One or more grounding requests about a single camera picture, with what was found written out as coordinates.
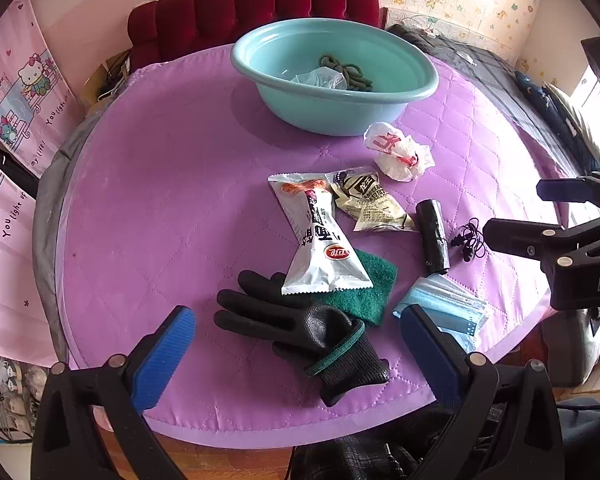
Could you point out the dark jacket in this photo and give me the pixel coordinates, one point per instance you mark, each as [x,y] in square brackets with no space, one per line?
[590,440]

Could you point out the pink cartoon curtain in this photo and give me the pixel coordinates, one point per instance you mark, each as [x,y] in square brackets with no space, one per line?
[15,110]

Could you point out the red velvet sofa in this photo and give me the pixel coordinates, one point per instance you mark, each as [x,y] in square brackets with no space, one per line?
[255,5]

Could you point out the grey under cloth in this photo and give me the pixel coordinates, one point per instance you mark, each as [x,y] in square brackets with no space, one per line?
[47,200]

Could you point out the dark plaid trousers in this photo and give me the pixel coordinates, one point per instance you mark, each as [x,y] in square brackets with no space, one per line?
[350,455]

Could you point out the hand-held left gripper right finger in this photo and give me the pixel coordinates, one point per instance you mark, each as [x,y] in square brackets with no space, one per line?
[430,357]

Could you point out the clear plastic bag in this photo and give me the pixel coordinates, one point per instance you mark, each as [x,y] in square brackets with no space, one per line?
[315,79]

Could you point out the grey fabric bag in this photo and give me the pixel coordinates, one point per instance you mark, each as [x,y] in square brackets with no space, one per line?
[572,355]

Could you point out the purple quilted table cover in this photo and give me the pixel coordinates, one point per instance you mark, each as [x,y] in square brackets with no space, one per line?
[155,210]

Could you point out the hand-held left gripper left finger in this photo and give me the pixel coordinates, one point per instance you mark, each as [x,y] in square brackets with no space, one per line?
[165,357]

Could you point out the white snack packet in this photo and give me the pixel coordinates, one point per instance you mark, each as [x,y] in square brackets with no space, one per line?
[320,260]

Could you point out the black bin bag roll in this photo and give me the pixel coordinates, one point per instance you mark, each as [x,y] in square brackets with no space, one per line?
[432,240]

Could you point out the blue face mask stack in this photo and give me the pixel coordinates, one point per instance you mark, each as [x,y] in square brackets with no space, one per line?
[445,295]

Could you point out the dark blue pillow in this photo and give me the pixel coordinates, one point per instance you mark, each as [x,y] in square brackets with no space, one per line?
[535,95]

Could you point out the dark grey bed blanket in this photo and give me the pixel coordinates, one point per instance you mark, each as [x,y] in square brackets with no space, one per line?
[480,75]

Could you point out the white plastic bag red print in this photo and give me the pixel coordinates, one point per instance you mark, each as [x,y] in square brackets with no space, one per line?
[395,160]

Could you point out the brown cardboard box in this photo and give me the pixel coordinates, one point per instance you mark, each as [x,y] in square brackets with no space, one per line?
[97,85]

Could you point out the green scouring pad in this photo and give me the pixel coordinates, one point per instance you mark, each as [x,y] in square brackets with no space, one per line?
[370,295]

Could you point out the black earphones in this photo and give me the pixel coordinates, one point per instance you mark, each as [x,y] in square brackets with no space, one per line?
[466,254]

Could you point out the black work glove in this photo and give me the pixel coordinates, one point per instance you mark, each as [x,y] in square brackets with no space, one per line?
[320,330]

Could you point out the cartoon printed cloth pile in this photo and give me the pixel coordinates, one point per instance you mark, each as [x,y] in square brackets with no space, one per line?
[10,395]

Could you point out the beige pillow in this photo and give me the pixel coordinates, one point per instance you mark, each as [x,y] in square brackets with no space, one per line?
[577,120]

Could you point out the beige clear packet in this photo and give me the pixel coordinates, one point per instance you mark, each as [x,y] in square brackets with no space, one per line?
[375,205]

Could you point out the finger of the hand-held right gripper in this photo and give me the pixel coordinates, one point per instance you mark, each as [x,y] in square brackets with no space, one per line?
[520,240]
[562,190]

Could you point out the teal plastic basin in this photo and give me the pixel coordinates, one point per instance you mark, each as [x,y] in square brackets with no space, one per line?
[330,110]

